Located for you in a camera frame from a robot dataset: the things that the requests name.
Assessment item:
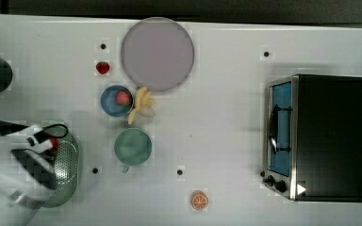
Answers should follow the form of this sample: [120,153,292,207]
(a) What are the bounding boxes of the red ketchup bottle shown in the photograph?
[49,137,59,152]

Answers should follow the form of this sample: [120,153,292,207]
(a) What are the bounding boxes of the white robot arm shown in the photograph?
[0,125,58,226]

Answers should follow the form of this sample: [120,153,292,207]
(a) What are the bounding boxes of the teal mug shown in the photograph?
[114,128,153,173]

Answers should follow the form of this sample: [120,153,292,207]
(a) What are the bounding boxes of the toy orange slice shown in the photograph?
[190,190,209,211]

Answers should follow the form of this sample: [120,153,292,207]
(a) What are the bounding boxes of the pink toy strawberry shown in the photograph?
[116,90,132,106]

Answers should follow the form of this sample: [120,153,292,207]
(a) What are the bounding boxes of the green oval strainer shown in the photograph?
[44,127,80,208]

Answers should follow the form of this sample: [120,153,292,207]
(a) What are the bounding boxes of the black toaster oven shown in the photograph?
[260,74,362,202]

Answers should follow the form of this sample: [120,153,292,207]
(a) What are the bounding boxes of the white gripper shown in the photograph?
[11,124,53,154]

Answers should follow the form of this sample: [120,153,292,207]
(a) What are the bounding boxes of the yellow toy banana bunch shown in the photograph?
[127,87,156,125]

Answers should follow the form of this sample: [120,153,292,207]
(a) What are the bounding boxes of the red toy strawberry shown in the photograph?
[95,61,110,74]

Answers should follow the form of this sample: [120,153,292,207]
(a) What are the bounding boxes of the blue bowl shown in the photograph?
[100,85,134,117]

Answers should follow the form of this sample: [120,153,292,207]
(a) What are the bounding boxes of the round grey plate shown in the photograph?
[121,17,195,91]

